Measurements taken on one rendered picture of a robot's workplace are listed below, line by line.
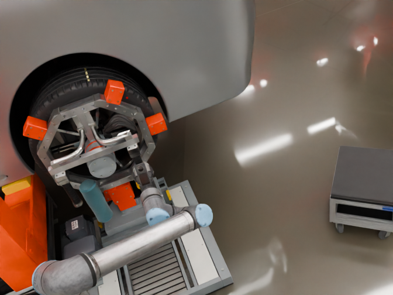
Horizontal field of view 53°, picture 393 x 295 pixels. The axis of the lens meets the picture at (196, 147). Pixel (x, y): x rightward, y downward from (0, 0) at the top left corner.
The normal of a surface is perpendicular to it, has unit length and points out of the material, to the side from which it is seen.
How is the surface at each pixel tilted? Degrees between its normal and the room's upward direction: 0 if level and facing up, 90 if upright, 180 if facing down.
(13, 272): 90
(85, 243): 0
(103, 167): 90
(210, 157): 0
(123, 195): 90
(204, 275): 0
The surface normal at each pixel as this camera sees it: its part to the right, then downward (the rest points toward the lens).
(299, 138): -0.22, -0.73
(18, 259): 0.31, 0.58
